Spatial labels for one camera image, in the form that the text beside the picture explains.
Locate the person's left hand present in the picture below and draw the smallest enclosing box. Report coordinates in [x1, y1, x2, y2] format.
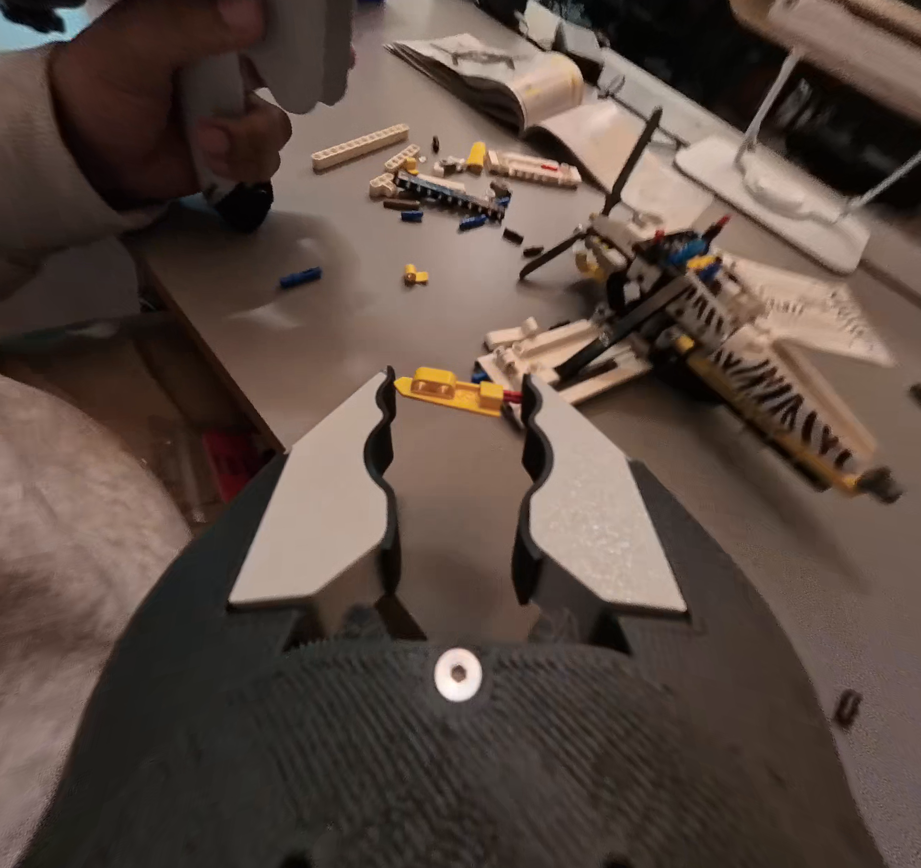
[49, 0, 292, 211]

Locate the long white lego beam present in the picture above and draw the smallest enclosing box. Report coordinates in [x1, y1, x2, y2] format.
[311, 123, 410, 169]

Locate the yellow lego lever piece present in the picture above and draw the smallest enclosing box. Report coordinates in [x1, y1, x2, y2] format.
[394, 366, 505, 419]

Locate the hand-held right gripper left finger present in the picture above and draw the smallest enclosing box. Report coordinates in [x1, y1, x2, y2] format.
[229, 366, 402, 637]

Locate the zebra striped lego plane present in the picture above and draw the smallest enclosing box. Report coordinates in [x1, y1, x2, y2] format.
[518, 107, 904, 505]

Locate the white laptop stand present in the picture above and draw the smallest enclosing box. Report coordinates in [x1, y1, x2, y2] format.
[673, 0, 921, 275]

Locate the black lego beam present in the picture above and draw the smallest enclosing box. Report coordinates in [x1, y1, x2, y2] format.
[392, 172, 513, 223]

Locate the lego instruction booklet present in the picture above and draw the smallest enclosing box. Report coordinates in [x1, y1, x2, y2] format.
[385, 34, 713, 214]

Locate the grey sweatshirt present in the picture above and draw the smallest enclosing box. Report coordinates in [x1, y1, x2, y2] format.
[0, 372, 195, 868]

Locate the white lego panel red stripe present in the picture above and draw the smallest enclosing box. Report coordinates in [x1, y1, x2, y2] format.
[485, 151, 582, 189]

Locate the white lego wing assembly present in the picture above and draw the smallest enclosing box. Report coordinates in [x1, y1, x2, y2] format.
[475, 316, 656, 406]

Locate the person's left forearm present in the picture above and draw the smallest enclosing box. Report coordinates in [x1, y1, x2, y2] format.
[0, 41, 145, 301]

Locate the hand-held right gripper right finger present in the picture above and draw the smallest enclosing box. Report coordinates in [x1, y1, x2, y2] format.
[511, 373, 689, 635]

